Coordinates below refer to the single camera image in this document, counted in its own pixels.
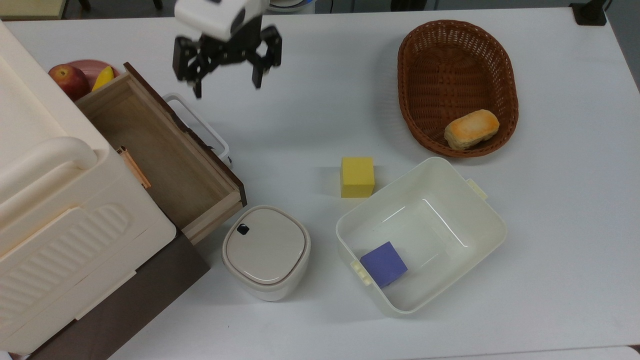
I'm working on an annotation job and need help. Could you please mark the cream plastic storage box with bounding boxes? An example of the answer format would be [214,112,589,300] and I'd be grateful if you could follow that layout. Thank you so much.
[0,20,177,356]

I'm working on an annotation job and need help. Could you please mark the red apple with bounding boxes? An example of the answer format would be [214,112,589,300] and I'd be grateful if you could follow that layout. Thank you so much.
[48,63,92,102]

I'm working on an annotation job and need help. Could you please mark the brown wicker basket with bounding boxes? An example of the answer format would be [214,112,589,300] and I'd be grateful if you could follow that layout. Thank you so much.
[397,19,520,159]

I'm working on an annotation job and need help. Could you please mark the orange pencil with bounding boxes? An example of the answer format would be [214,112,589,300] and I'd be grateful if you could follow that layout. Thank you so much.
[116,145,153,190]

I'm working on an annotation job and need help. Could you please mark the yellow cube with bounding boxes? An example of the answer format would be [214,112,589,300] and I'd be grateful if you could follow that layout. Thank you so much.
[340,156,376,199]

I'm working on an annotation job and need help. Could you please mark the black table clamp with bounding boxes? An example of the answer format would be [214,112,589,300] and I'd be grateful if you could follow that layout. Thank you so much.
[569,0,609,27]

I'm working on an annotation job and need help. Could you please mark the bread roll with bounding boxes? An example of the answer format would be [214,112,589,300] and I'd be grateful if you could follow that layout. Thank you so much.
[443,109,501,151]

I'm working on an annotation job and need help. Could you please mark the purple cube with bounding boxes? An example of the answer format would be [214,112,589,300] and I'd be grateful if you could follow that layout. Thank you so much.
[359,241,409,289]

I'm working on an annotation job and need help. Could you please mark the light wooden table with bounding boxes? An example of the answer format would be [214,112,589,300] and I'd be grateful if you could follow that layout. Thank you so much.
[0,0,69,21]

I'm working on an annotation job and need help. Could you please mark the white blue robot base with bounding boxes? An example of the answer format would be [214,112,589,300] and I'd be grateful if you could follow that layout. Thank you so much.
[267,0,317,15]

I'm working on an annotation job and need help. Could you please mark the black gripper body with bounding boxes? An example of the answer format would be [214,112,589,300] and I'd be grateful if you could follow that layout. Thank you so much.
[199,15,267,68]

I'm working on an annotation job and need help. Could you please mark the white plastic bin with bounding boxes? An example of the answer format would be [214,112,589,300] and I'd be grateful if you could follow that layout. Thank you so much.
[335,156,508,317]

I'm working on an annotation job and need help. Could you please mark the pink plate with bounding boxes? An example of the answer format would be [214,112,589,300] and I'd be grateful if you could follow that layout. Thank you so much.
[66,59,121,91]

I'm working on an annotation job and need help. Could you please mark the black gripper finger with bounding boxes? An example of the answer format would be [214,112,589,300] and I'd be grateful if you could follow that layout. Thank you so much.
[172,35,211,100]
[250,25,283,90]

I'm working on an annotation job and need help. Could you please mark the yellow banana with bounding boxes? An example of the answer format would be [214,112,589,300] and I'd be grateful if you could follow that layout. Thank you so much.
[91,65,115,93]

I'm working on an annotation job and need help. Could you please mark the small white lidded bin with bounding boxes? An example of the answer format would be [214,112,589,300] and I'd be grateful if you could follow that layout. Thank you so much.
[221,205,312,302]

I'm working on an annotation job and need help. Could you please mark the wooden drawer with white handle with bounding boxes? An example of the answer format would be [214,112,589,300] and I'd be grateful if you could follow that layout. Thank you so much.
[75,62,248,246]

